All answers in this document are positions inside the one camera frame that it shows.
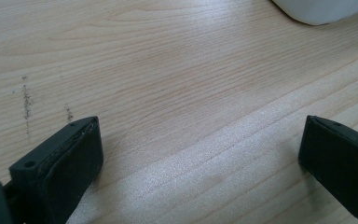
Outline white two-compartment holder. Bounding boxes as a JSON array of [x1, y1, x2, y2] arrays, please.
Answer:
[[271, 0, 358, 26]]

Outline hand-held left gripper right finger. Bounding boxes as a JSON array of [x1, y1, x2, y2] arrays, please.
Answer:
[[297, 115, 358, 224]]

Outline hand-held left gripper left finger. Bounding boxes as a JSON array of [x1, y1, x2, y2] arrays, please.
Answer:
[[8, 116, 104, 224]]

